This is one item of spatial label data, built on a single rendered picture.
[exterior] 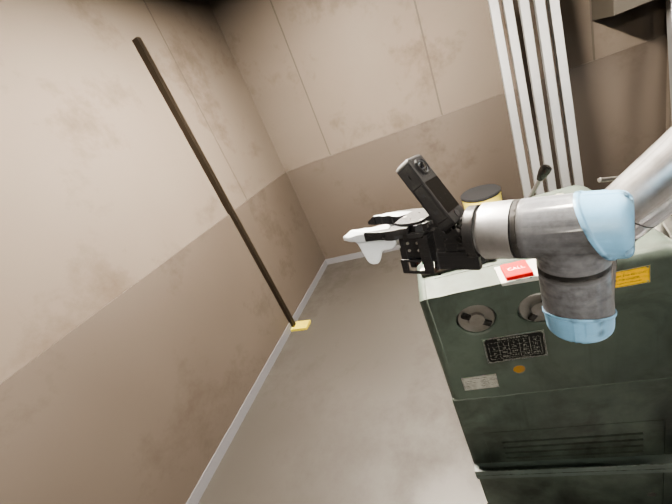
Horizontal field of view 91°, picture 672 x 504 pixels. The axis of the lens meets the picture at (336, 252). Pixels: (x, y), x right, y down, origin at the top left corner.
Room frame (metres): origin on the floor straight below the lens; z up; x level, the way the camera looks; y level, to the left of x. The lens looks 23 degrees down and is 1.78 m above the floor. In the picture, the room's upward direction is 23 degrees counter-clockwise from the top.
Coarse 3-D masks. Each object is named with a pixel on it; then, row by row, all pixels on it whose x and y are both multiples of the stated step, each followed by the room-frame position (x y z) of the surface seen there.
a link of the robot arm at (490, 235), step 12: (492, 204) 0.38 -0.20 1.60; (504, 204) 0.36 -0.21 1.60; (480, 216) 0.37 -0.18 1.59; (492, 216) 0.36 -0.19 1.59; (504, 216) 0.35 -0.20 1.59; (480, 228) 0.36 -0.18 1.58; (492, 228) 0.35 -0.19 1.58; (504, 228) 0.34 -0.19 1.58; (480, 240) 0.36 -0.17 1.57; (492, 240) 0.35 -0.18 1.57; (504, 240) 0.34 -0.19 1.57; (480, 252) 0.36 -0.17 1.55; (492, 252) 0.35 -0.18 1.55; (504, 252) 0.34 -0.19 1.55
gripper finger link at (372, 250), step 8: (384, 224) 0.48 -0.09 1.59; (352, 232) 0.50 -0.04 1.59; (360, 232) 0.48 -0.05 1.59; (344, 240) 0.52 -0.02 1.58; (352, 240) 0.50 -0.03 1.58; (360, 240) 0.48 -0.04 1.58; (376, 240) 0.47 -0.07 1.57; (384, 240) 0.47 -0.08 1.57; (360, 248) 0.49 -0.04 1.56; (368, 248) 0.48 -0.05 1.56; (376, 248) 0.47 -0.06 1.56; (384, 248) 0.47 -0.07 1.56; (368, 256) 0.48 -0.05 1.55; (376, 256) 0.48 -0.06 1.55
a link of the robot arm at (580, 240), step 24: (576, 192) 0.32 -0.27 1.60; (600, 192) 0.30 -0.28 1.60; (624, 192) 0.29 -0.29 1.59; (528, 216) 0.33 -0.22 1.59; (552, 216) 0.31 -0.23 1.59; (576, 216) 0.29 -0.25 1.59; (600, 216) 0.28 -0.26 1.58; (624, 216) 0.27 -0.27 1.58; (528, 240) 0.32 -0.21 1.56; (552, 240) 0.30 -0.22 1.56; (576, 240) 0.29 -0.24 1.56; (600, 240) 0.27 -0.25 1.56; (624, 240) 0.26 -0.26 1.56; (552, 264) 0.31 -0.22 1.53; (576, 264) 0.29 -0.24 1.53; (600, 264) 0.28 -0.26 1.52
